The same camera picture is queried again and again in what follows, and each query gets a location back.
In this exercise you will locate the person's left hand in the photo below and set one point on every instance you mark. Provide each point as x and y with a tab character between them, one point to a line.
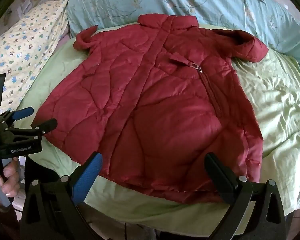
6	180

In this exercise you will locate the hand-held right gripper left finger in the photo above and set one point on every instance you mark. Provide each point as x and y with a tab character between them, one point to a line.
90	173

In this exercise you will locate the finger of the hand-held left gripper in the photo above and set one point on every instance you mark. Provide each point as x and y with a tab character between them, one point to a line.
22	112
46	126

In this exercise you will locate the red quilted jacket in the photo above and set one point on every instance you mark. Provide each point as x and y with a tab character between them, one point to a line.
155	100

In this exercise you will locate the light green blanket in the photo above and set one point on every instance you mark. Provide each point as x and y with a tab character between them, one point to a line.
272	105

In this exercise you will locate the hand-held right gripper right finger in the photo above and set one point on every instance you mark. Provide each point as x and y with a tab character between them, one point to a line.
218	176

